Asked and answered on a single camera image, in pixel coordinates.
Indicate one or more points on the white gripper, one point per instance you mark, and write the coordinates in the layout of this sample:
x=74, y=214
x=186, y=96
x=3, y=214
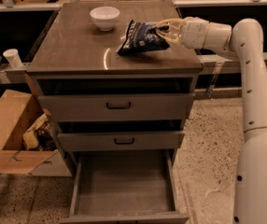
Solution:
x=194, y=31

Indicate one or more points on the blue chip bag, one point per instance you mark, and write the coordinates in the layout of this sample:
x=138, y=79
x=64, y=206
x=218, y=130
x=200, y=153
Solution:
x=141, y=37

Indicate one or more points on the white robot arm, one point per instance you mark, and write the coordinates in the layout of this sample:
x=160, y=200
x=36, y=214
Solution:
x=243, y=42

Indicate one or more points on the top grey drawer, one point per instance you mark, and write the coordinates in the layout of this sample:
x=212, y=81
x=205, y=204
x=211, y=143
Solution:
x=92, y=107

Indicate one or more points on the grey drawer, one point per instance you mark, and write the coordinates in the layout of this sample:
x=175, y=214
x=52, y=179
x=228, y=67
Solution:
x=125, y=187
x=105, y=141
x=92, y=107

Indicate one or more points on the grey drawer cabinet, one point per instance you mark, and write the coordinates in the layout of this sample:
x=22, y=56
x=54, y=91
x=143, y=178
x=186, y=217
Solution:
x=76, y=58

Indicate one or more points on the middle grey drawer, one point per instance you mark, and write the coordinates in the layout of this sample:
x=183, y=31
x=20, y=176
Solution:
x=105, y=141

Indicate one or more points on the bottom grey drawer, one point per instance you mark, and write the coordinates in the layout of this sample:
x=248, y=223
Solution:
x=125, y=187

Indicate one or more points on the white ceramic bowl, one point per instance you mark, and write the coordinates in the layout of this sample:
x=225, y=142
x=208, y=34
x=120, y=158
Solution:
x=105, y=18

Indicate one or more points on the white paper cup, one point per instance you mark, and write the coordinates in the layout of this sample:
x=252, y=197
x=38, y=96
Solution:
x=13, y=57

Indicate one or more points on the snack bags in box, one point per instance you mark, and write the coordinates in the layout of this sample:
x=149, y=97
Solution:
x=39, y=135

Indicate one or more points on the open cardboard box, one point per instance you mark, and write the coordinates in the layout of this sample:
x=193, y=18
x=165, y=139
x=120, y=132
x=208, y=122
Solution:
x=18, y=111

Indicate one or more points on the black top drawer handle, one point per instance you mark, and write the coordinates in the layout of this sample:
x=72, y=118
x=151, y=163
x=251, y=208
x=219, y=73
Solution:
x=118, y=106

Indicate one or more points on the black drawer handle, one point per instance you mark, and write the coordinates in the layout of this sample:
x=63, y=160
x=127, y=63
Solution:
x=118, y=106
x=119, y=141

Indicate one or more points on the black middle drawer handle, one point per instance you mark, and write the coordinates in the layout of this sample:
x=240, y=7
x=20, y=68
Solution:
x=119, y=141

